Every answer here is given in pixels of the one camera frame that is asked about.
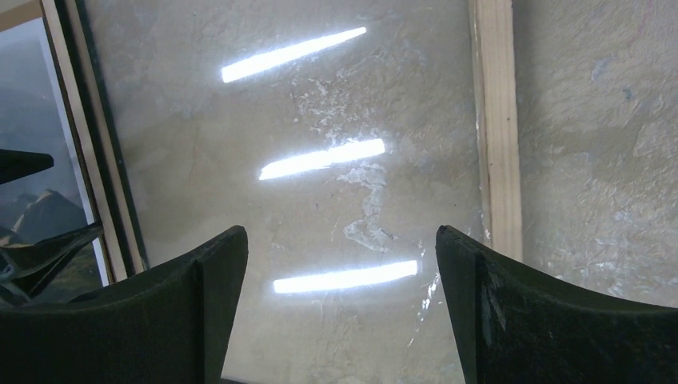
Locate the clear acrylic sheet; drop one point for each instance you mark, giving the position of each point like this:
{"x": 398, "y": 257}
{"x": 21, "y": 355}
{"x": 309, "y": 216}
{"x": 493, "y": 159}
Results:
{"x": 340, "y": 134}

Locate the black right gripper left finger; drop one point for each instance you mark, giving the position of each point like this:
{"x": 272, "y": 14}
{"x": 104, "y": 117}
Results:
{"x": 168, "y": 324}

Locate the wooden picture frame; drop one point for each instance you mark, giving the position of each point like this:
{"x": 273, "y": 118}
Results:
{"x": 494, "y": 87}

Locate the brown cardboard backing board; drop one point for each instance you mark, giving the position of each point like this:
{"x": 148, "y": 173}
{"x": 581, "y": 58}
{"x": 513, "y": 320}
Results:
{"x": 15, "y": 13}

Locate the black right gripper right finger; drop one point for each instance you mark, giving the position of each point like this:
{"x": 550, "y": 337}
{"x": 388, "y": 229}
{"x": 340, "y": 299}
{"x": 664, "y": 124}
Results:
{"x": 515, "y": 324}

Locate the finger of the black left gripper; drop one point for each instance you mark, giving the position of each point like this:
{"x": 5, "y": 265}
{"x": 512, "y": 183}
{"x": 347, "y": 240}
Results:
{"x": 19, "y": 164}
{"x": 26, "y": 270}

